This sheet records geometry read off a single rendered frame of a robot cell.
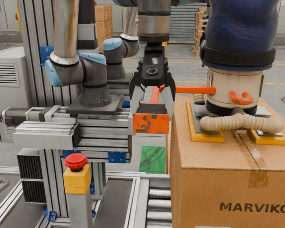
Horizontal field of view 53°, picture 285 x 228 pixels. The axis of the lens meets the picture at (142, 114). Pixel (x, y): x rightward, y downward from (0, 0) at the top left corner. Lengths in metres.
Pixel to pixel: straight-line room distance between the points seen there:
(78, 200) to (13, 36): 11.52
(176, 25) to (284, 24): 3.77
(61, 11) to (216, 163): 0.74
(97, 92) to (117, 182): 1.08
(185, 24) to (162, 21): 10.26
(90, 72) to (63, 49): 0.16
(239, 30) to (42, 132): 0.90
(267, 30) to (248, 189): 0.45
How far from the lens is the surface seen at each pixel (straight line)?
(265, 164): 0.84
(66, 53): 1.20
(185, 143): 0.89
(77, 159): 0.90
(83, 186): 0.92
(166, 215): 1.44
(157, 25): 0.66
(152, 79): 0.60
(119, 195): 2.12
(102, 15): 8.45
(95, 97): 1.31
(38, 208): 2.12
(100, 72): 1.30
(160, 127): 0.69
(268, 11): 0.92
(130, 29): 1.84
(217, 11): 0.93
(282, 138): 0.96
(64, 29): 1.15
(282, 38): 11.63
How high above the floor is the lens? 1.49
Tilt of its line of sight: 21 degrees down
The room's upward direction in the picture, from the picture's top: straight up
